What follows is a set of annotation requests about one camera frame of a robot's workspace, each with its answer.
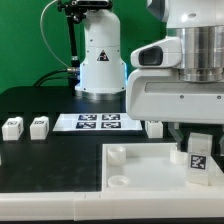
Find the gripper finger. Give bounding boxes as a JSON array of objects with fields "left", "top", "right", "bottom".
[{"left": 219, "top": 124, "right": 224, "bottom": 156}]

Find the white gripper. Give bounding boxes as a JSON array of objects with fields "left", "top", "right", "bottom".
[{"left": 126, "top": 37, "right": 224, "bottom": 151}]

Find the white square tabletop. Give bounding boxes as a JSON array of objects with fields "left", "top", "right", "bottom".
[{"left": 101, "top": 142, "right": 224, "bottom": 193}]

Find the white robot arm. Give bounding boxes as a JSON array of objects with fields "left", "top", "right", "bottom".
[{"left": 75, "top": 0, "right": 224, "bottom": 154}]

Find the white L-shaped fence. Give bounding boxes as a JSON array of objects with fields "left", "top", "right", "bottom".
[{"left": 0, "top": 167, "right": 224, "bottom": 221}]

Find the white marker sheet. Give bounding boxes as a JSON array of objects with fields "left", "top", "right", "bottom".
[{"left": 53, "top": 113, "right": 142, "bottom": 132}]

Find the black cable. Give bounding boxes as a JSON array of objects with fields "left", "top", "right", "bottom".
[{"left": 33, "top": 67, "right": 82, "bottom": 88}]

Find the grey cable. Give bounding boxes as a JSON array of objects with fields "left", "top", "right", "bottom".
[{"left": 39, "top": 0, "right": 73, "bottom": 69}]

